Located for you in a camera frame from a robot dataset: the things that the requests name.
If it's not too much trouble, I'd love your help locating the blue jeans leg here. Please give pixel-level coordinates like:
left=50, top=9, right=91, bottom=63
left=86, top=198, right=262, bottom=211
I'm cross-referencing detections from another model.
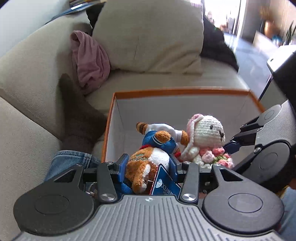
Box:
left=278, top=187, right=296, bottom=240
left=44, top=150, right=100, bottom=181

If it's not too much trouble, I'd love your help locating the crochet bunny doll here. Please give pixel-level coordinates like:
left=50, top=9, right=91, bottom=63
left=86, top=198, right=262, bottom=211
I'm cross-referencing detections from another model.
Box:
left=180, top=113, right=234, bottom=169

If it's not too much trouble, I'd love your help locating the black jacket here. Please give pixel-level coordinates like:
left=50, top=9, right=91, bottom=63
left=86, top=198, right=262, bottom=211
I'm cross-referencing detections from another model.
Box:
left=86, top=3, right=239, bottom=71

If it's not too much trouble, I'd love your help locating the copper vase with flowers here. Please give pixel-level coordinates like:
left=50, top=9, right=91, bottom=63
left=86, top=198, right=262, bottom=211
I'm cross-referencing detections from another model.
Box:
left=260, top=6, right=279, bottom=39

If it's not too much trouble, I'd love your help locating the brown sock foot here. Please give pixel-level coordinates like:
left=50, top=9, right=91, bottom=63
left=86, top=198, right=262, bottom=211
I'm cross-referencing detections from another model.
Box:
left=58, top=73, right=107, bottom=154

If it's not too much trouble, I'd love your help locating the white coffee table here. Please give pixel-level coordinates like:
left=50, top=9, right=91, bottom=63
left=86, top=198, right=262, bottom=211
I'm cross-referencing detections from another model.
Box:
left=259, top=45, right=295, bottom=108

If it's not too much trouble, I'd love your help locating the beige sofa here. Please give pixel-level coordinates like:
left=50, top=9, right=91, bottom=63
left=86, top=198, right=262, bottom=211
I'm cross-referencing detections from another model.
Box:
left=1, top=13, right=247, bottom=240

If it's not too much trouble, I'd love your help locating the beige cushion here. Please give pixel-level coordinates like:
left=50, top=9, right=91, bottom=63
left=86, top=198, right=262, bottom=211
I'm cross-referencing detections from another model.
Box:
left=92, top=1, right=204, bottom=74

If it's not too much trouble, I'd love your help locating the pink cloth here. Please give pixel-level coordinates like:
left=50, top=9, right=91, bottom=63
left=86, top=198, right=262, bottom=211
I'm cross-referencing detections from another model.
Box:
left=70, top=31, right=110, bottom=95

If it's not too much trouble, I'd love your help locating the orange cardboard box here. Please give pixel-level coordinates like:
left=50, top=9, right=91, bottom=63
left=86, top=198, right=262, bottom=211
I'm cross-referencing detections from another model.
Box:
left=101, top=88, right=265, bottom=162

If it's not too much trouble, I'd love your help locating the green potted plant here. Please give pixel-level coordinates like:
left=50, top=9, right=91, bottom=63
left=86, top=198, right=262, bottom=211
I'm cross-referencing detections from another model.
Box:
left=284, top=21, right=296, bottom=45

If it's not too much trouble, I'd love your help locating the right blue jeans leg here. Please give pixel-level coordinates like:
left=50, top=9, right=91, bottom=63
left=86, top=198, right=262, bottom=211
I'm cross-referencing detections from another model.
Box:
left=278, top=187, right=296, bottom=240

